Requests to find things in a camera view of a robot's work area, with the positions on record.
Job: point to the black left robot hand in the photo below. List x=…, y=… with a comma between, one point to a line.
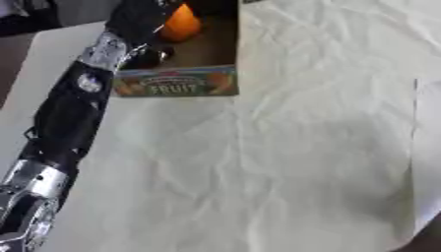
x=138, y=19

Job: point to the orange toy fruit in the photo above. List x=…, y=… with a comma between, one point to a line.
x=182, y=25

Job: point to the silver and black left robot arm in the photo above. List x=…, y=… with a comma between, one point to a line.
x=66, y=118

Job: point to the cardboard box with printed front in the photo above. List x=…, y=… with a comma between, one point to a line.
x=198, y=55

